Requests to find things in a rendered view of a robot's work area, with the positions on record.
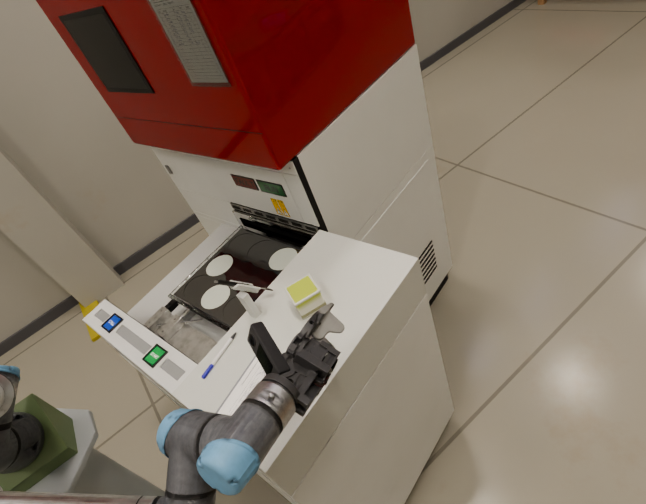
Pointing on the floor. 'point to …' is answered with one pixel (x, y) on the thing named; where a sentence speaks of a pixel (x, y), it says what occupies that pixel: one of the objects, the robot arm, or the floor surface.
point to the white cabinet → (382, 425)
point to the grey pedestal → (92, 467)
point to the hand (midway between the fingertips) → (323, 314)
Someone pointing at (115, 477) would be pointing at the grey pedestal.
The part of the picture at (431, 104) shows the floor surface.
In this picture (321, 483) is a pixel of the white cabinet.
